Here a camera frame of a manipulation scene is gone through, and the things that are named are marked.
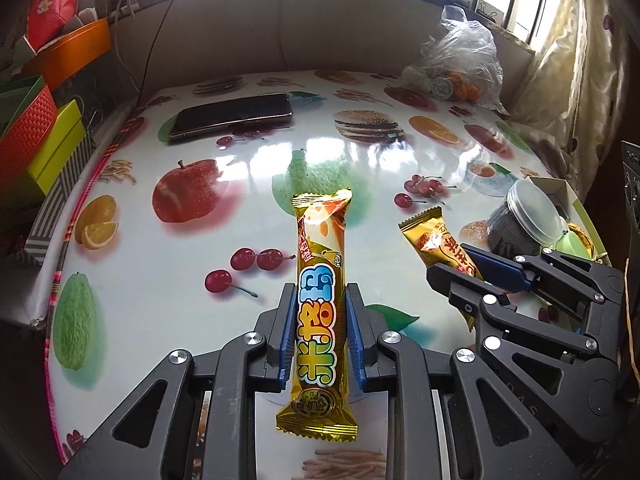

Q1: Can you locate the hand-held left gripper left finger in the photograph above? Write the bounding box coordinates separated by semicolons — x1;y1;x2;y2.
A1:
57;282;298;480

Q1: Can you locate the green plastic jar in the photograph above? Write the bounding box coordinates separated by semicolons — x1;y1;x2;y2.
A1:
540;227;596;261

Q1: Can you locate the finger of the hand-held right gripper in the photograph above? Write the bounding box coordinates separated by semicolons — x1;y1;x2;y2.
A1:
425;262;622;422
460;242;627;357

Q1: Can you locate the small gold snack packet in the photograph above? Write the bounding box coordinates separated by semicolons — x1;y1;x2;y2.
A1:
397;207;483;331

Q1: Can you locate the black white striped box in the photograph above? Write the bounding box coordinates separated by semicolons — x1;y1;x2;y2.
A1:
22;130;96;266

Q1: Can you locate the black cable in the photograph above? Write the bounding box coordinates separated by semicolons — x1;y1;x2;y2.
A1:
140;0;175;106

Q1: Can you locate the black smartphone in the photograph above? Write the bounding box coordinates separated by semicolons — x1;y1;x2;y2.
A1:
169;92;294;141

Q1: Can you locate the red paper bag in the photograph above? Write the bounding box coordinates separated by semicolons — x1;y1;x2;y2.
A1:
25;0;88;53

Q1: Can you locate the long gold snack bar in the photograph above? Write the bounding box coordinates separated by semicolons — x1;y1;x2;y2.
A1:
276;189;359;445

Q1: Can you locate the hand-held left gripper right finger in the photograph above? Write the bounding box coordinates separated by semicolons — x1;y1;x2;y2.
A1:
345;282;583;480

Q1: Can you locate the cream patterned curtain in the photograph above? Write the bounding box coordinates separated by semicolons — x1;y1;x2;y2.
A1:
500;0;626;201

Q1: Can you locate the clear jar with white lid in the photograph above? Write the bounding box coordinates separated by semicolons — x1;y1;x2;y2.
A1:
485;178;566;261

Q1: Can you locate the green cardboard box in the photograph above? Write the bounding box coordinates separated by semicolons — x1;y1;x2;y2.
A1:
520;175;613;266

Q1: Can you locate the orange box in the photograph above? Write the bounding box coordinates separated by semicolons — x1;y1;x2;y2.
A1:
22;17;112;91

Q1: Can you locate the clear plastic bag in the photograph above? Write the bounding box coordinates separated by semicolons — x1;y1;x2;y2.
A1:
397;5;511;116

